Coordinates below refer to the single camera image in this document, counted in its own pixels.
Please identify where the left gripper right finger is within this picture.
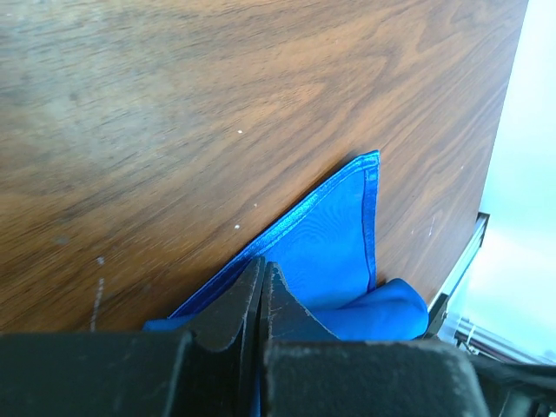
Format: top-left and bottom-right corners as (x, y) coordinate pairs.
(260, 262), (489, 416)

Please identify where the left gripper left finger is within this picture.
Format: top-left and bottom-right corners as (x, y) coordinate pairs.
(1, 257), (265, 416)

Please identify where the blue cloth napkin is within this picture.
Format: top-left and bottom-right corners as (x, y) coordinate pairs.
(143, 150), (429, 341)

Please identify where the aluminium frame rail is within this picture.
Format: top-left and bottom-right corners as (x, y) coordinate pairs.
(428, 213), (555, 366)

